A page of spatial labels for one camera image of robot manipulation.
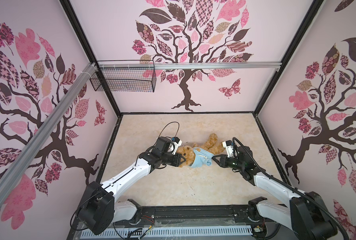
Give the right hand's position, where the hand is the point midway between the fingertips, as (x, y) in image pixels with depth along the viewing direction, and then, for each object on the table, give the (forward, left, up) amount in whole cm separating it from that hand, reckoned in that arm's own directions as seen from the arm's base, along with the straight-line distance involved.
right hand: (213, 156), depth 83 cm
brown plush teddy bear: (+7, +1, +1) cm, 8 cm away
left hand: (-4, +17, +2) cm, 18 cm away
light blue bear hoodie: (-4, +7, +5) cm, 9 cm away
